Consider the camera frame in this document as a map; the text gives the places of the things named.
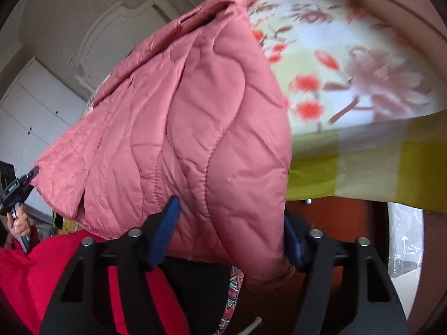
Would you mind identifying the person's red jacket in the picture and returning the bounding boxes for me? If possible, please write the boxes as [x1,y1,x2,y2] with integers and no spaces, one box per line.
[0,228,191,335]

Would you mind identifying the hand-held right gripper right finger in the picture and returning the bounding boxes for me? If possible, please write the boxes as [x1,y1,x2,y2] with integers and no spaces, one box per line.
[284,213,409,335]

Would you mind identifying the person's black pants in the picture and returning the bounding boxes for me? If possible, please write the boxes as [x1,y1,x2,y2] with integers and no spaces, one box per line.
[154,255,234,335]

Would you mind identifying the bed with floral sheet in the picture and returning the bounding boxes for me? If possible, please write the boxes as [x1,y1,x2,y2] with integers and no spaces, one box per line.
[244,0,447,217]

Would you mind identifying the white wooden headboard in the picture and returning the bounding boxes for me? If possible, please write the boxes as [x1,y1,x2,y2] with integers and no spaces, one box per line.
[72,0,165,93]

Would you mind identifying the colourful patterned strap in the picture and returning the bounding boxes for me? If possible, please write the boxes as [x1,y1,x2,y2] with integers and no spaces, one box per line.
[217,264,247,335]

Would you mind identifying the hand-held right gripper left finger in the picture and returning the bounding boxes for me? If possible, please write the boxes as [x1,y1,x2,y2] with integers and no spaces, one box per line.
[38,195,191,335]

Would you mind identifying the white wardrobe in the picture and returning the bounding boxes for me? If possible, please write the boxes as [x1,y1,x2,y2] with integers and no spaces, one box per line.
[0,56,88,217]

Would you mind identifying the white stick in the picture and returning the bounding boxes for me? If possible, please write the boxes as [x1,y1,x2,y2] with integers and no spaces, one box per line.
[239,317,262,335]

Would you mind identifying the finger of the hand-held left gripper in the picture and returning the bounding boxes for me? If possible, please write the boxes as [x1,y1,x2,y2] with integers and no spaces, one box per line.
[21,167,40,185]

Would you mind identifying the pink quilted jacket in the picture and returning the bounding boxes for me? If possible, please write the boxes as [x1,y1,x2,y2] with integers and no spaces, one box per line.
[31,0,294,290]

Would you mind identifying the person's left hand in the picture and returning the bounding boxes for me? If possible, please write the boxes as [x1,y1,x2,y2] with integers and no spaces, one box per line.
[7,204,33,238]

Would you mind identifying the clear plastic bag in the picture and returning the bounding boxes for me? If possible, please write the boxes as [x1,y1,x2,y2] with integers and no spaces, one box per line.
[386,200,425,281]

